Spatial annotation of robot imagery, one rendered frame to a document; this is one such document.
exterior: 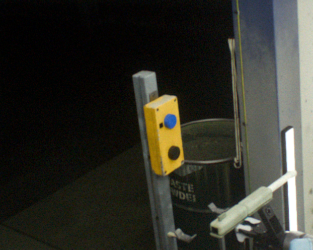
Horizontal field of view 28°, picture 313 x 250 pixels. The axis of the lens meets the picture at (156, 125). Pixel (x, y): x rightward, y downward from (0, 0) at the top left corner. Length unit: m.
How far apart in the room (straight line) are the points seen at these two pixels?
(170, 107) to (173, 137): 0.11
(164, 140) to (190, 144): 1.31
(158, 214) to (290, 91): 0.71
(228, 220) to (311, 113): 0.81
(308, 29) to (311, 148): 0.52
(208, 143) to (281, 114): 1.00
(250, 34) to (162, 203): 0.71
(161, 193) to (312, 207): 0.86
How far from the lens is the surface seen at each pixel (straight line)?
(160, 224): 2.34
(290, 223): 2.68
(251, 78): 2.45
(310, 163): 2.77
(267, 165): 2.57
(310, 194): 2.84
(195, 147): 3.39
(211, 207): 2.32
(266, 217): 2.03
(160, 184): 2.25
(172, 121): 2.11
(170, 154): 2.15
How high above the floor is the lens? 2.28
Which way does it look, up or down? 22 degrees down
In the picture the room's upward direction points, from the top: 7 degrees counter-clockwise
